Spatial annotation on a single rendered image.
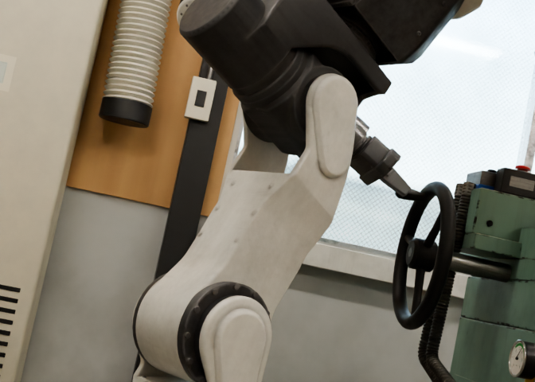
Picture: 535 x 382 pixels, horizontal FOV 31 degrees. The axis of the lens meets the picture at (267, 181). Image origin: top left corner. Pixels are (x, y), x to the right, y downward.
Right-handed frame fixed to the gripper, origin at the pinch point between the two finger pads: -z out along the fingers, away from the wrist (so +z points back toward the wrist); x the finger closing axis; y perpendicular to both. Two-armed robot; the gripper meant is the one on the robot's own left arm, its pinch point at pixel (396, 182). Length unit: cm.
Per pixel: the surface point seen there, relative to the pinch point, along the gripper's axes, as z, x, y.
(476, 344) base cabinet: -35.6, -10.8, -9.2
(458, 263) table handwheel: -19.0, 1.4, -4.3
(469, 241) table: -17.8, 2.4, 0.3
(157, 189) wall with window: 35, -126, -1
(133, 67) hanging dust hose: 65, -105, 16
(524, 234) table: -24.3, 6.4, 7.4
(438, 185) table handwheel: -5.6, 6.1, 2.7
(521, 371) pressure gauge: -31.1, 25.6, -20.9
